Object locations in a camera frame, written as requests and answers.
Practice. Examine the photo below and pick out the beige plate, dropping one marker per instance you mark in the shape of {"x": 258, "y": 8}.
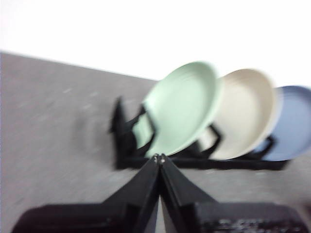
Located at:
{"x": 243, "y": 109}

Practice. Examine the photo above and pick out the black plate rack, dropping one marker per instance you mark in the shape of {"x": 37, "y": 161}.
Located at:
{"x": 218, "y": 165}

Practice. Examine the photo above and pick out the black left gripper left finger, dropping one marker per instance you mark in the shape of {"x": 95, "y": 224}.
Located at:
{"x": 126, "y": 213}

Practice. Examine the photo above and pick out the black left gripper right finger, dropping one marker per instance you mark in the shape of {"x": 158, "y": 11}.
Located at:
{"x": 194, "y": 218}

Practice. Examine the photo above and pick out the blue plate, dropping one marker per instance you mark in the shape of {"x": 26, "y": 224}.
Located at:
{"x": 291, "y": 121}

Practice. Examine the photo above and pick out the green plate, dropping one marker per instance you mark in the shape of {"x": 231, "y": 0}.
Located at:
{"x": 182, "y": 104}

